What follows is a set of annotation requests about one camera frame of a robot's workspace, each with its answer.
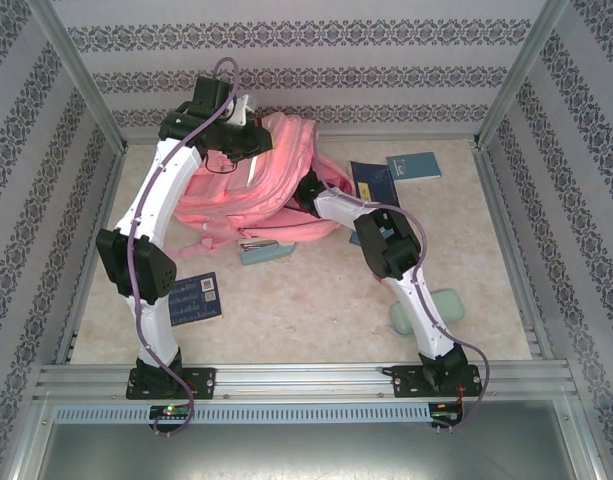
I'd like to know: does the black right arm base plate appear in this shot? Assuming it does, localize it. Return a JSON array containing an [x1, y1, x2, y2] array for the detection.
[[380, 364, 482, 400]]

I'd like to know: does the mint green pencil case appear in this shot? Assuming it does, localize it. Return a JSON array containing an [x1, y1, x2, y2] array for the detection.
[[389, 288, 466, 337]]

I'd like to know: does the pink backpack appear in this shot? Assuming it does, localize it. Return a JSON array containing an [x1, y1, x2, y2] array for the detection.
[[167, 112, 357, 261]]

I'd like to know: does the grey metal sheet panel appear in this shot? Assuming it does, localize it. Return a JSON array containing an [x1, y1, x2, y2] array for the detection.
[[15, 399, 600, 480]]

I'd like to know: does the dark blue book with QR codes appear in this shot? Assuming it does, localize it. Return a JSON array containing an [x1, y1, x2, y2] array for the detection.
[[169, 271, 225, 329]]

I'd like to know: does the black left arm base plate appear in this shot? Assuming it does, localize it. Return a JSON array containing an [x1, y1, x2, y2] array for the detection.
[[125, 367, 218, 401]]

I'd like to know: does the dark navy book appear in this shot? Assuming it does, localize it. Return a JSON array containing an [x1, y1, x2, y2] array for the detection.
[[349, 160, 402, 207]]

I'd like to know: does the teal notebook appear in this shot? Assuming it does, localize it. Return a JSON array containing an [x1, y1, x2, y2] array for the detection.
[[385, 151, 443, 184]]

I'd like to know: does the slotted grey cable duct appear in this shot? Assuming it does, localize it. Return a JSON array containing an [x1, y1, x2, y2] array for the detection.
[[52, 403, 433, 425]]

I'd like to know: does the aluminium frame side rail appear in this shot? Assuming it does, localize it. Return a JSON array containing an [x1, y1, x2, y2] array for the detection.
[[54, 149, 127, 365], [474, 147, 555, 360]]

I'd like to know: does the white left camera mount bracket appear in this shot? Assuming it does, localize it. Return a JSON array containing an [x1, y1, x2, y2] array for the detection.
[[229, 93, 256, 126]]

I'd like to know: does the aluminium frame post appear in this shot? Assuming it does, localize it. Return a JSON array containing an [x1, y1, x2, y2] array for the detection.
[[28, 0, 130, 154], [475, 0, 570, 149]]

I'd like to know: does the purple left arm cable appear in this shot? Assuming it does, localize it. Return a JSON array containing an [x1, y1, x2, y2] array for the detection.
[[126, 56, 242, 439]]

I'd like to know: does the white and teal stapler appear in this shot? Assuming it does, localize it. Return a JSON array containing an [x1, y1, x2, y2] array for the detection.
[[238, 238, 296, 266]]

